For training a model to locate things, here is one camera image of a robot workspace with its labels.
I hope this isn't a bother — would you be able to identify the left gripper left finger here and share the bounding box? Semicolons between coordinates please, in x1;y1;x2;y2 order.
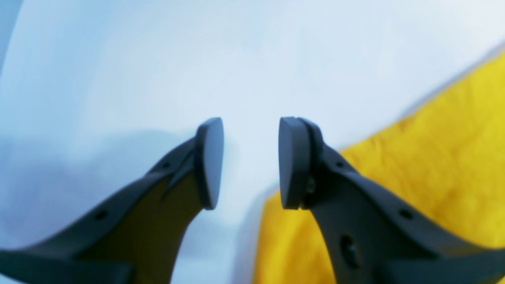
1;117;224;284

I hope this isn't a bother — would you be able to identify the yellow T-shirt with script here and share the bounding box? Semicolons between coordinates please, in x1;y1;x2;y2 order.
252;51;505;284

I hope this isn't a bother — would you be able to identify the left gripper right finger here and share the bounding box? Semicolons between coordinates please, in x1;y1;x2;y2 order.
278;117;505;284

